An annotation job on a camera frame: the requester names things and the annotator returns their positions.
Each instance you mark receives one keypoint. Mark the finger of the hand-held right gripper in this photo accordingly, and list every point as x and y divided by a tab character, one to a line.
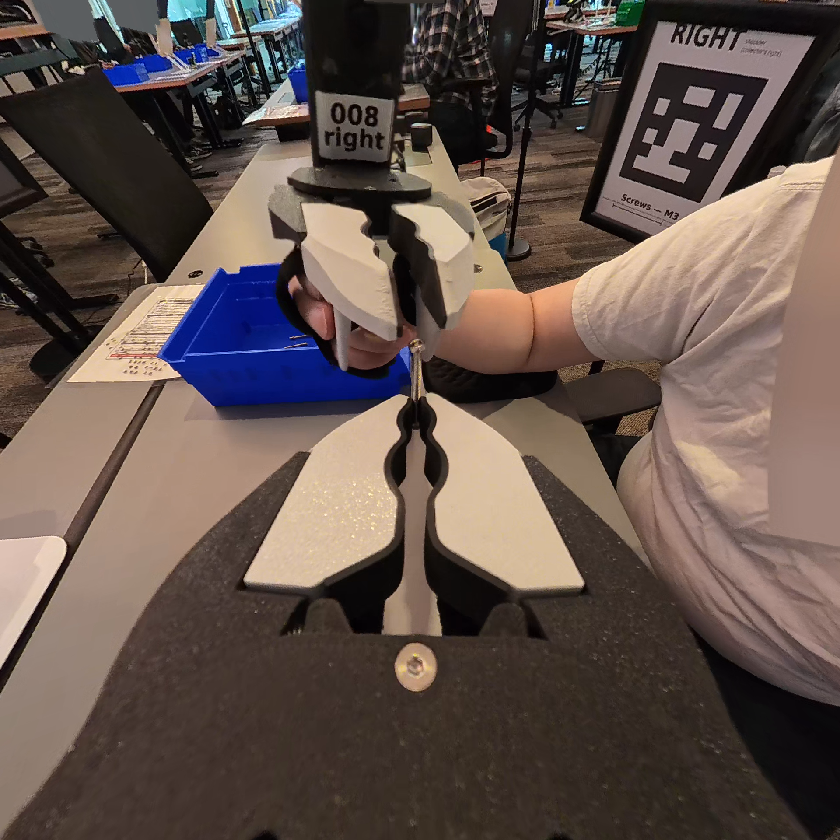
446	262
348	262

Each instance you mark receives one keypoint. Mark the person's right hand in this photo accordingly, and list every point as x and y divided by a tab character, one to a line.
371	348

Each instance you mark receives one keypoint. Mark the black high-back chair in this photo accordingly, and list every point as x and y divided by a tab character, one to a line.
118	170

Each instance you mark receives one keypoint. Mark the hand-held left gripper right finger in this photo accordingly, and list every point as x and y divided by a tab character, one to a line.
502	518

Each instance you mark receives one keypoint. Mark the operator in white shirt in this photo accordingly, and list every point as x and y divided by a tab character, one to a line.
689	394

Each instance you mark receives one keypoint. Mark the black trousers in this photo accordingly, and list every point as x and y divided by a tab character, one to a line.
787	754

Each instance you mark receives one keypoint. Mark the printed paper sheet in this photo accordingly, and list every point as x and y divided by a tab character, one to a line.
131	341

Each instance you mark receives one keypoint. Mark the framed marker sign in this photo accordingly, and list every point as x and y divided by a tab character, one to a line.
695	118

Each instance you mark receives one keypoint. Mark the white document stand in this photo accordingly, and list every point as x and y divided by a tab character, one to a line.
26	584

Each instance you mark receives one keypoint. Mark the black mesh office chair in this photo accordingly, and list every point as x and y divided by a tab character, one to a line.
499	85

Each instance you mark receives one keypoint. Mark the small black box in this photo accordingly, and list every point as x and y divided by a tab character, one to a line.
421	134

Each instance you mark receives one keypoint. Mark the green crate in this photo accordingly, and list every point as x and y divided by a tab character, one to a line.
630	13

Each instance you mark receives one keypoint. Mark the blue plastic bin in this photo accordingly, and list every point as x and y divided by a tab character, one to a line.
298	82
197	52
138	71
229	380

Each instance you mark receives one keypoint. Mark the white bag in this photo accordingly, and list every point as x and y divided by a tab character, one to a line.
489	203

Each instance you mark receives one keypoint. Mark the black pole stand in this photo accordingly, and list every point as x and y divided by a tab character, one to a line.
518	249

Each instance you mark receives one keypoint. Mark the black framed easel board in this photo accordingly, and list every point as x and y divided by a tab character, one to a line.
19	190

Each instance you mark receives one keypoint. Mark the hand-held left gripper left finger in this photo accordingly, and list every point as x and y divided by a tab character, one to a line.
334	518

